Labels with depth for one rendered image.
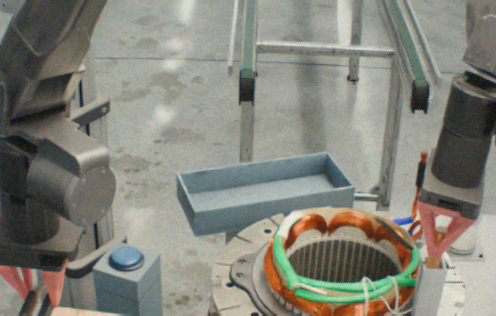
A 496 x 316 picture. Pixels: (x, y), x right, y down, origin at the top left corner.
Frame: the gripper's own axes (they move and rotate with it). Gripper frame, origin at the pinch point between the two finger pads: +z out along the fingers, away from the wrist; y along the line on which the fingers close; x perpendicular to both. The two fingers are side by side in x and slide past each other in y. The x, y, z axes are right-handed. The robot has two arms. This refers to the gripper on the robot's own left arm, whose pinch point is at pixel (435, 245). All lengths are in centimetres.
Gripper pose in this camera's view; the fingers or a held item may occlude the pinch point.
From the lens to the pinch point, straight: 96.0
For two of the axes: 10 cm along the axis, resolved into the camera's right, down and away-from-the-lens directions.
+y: 3.3, -4.6, 8.3
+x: -9.4, -2.6, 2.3
